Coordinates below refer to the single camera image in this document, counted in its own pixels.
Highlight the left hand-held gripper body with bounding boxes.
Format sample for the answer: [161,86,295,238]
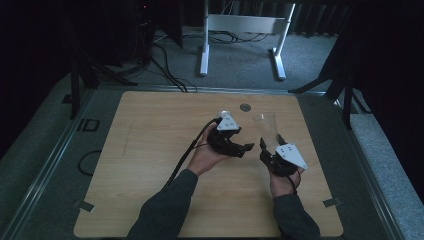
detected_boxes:
[206,110,247,159]

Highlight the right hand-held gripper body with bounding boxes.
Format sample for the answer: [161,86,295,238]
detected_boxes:
[259,143,309,178]

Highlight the stack of clear plastic cups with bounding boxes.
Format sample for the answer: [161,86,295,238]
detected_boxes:
[253,112,280,152]

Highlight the person's left hand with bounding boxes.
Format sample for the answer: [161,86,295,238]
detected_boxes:
[186,123,232,177]

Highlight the person's right hand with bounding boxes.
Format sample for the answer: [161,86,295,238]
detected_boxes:
[269,166,306,199]

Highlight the grey tape piece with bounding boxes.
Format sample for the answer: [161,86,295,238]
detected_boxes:
[77,200,96,213]
[322,197,343,208]

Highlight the black tripod stand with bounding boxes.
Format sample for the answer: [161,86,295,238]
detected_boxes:
[288,49,372,132]
[68,49,138,121]

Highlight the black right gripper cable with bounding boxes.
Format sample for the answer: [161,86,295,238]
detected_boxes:
[287,169,302,196]

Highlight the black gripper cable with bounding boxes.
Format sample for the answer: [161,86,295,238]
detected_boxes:
[163,117,224,190]
[287,169,302,196]

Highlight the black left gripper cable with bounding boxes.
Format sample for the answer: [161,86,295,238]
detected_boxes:
[163,117,224,190]

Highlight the black floor cable bundle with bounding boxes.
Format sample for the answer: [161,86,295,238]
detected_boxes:
[150,41,198,94]

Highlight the black cables under desk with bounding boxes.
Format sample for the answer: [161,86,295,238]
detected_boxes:
[186,30,270,45]

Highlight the white desk frame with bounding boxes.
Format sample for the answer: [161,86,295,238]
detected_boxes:
[198,0,297,82]

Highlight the black cable loop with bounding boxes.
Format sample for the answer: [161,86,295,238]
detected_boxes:
[77,149,102,177]

